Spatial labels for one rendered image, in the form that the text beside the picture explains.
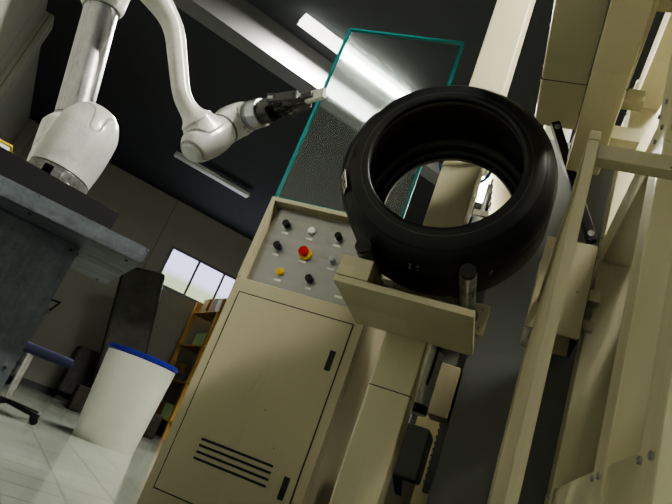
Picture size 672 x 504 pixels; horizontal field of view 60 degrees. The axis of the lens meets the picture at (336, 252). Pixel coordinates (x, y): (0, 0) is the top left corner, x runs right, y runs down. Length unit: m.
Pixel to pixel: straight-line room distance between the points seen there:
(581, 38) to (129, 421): 3.55
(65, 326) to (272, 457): 8.06
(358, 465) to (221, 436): 0.58
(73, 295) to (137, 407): 5.82
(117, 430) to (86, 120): 2.96
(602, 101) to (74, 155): 1.42
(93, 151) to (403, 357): 1.04
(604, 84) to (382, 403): 1.09
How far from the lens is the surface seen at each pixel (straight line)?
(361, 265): 1.52
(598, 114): 1.87
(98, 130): 1.63
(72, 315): 9.96
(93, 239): 1.37
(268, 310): 2.21
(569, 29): 1.83
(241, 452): 2.12
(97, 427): 4.32
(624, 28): 1.74
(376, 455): 1.76
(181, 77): 1.84
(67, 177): 1.57
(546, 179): 1.61
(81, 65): 1.93
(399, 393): 1.78
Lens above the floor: 0.34
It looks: 20 degrees up
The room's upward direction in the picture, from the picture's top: 21 degrees clockwise
